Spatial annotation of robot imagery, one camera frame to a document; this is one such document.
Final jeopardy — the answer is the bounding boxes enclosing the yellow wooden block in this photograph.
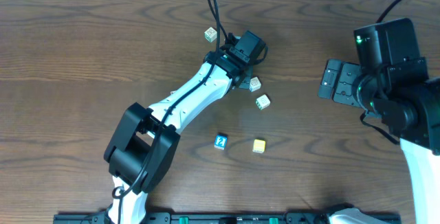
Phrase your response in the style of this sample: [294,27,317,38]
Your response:
[252,139,266,153]

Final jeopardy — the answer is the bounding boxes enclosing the blue number 2 block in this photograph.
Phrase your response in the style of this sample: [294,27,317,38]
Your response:
[214,135,228,150]

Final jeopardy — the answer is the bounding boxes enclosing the blue-edged wooden block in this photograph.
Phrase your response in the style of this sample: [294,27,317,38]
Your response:
[249,77,261,92]

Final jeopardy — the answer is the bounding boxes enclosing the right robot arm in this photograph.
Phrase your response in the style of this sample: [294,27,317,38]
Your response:
[318,18,439,223]

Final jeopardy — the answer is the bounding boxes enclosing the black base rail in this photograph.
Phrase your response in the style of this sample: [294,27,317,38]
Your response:
[53,211,402,224]

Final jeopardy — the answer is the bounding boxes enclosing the green-edged wooden block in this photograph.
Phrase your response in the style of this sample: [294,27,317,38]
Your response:
[256,94,271,110]
[204,27,218,43]

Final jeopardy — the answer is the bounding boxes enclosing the far green-edged wooden block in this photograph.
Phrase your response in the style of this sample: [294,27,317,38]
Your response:
[204,27,218,43]

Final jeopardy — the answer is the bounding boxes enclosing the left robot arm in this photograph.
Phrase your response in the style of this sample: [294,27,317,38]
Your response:
[104,31,268,223]

